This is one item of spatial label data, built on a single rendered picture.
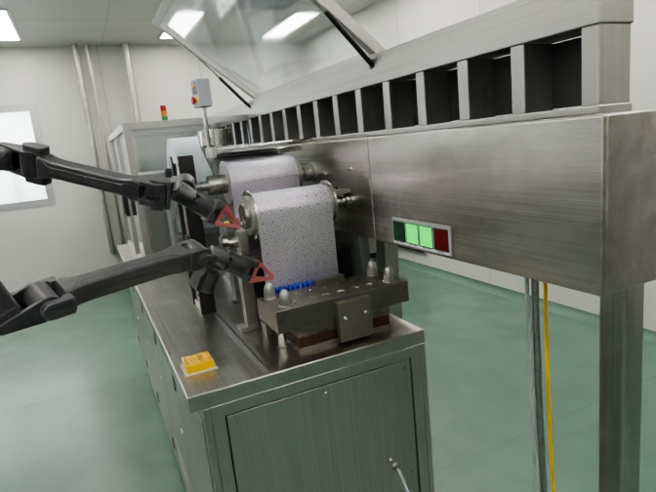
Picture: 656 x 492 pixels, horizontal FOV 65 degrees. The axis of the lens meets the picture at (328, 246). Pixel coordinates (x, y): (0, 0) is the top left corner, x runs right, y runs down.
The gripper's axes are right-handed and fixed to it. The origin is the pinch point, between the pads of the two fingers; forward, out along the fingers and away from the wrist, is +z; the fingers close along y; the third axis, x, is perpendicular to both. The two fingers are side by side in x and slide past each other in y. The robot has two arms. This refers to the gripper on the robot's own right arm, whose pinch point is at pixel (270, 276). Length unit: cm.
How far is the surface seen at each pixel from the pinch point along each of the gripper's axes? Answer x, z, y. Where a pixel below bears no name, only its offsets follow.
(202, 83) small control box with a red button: 54, -29, -58
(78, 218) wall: -52, -36, -556
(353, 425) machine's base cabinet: -28.5, 27.5, 25.7
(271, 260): 4.6, -1.8, 0.2
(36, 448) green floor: -139, -26, -156
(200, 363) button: -25.6, -14.9, 13.4
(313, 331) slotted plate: -8.5, 9.3, 19.0
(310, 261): 8.4, 10.0, 0.3
